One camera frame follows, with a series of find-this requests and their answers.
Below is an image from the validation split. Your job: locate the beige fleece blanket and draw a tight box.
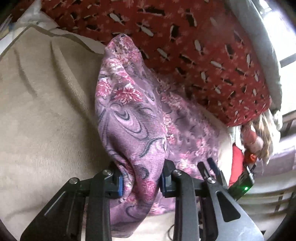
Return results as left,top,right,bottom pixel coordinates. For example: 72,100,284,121
0,24,112,233

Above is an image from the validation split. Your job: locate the grey pillow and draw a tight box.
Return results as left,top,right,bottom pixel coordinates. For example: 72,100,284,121
225,0,283,112

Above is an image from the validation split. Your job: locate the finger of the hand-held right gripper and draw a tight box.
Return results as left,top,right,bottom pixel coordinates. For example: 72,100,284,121
197,161,209,181
207,158,227,189

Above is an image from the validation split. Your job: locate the red cushion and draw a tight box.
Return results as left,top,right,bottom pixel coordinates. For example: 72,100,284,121
228,144,246,186

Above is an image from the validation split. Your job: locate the purple floral shirt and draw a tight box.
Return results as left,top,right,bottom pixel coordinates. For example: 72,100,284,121
94,34,232,239

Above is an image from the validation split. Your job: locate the red patterned pillow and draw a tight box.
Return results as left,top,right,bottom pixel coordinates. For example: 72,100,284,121
40,0,272,127

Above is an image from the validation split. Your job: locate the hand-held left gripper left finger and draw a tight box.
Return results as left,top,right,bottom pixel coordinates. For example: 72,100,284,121
20,169,124,241

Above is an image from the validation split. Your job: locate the barred window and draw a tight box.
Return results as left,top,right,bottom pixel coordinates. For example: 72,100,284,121
261,0,296,67

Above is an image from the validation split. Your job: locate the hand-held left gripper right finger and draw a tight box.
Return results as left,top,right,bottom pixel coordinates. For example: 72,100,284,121
159,159,264,241

